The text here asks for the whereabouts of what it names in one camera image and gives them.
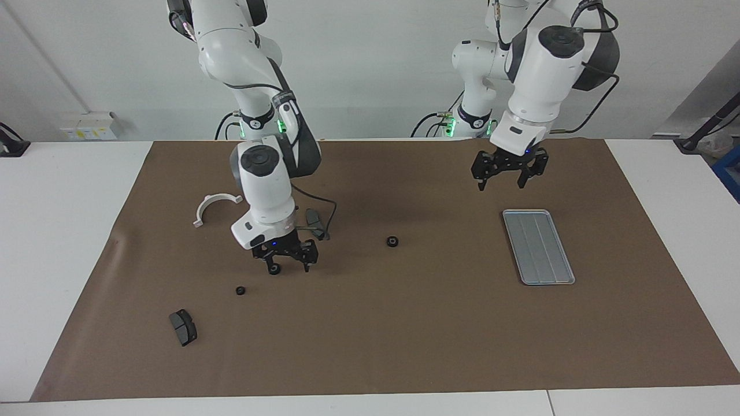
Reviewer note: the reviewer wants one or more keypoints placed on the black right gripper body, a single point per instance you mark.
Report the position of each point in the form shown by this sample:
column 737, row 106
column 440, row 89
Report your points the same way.
column 283, row 247

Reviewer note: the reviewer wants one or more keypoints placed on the blue plastic crate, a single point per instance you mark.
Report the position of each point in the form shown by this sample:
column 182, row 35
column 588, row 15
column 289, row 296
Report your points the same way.
column 729, row 170

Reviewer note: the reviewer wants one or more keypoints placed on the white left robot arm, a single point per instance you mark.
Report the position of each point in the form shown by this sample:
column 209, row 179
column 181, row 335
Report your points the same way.
column 537, row 69

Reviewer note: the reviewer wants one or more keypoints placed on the white curved plastic bracket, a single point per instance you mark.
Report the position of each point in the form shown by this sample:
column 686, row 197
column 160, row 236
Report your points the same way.
column 217, row 198

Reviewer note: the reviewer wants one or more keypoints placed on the white wall socket box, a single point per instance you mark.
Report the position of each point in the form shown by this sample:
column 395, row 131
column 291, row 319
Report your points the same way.
column 87, row 127

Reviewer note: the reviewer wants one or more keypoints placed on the dark grey brake pad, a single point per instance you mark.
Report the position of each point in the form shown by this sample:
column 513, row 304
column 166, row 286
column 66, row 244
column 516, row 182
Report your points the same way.
column 184, row 328
column 312, row 218

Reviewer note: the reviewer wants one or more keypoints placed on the black clamp mount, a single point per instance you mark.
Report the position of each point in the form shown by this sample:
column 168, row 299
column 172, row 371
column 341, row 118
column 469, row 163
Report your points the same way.
column 11, row 147

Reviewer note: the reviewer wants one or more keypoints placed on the clear plastic bag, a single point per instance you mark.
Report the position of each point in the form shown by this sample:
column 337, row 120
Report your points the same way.
column 717, row 147

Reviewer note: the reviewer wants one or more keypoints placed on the brown paper table mat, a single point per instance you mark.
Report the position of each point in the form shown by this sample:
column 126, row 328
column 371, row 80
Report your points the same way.
column 404, row 335

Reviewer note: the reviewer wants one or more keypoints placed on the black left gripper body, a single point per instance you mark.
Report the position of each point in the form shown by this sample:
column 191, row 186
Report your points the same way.
column 509, row 160

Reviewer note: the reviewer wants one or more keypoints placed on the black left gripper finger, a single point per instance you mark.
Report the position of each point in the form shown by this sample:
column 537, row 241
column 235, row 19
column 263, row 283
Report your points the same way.
column 532, row 170
column 481, row 170

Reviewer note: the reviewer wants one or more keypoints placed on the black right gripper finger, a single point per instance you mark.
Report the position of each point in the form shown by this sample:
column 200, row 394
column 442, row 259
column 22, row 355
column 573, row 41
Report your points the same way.
column 311, row 259
column 267, row 263

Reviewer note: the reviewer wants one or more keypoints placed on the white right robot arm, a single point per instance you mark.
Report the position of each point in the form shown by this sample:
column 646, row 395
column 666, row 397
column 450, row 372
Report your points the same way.
column 266, row 185

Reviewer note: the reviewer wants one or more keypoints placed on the black tripod stand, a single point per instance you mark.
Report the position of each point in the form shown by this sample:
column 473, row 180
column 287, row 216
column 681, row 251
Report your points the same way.
column 702, row 133

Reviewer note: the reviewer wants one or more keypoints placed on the silver metal tray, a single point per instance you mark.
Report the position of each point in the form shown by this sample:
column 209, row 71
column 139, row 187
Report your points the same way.
column 537, row 248

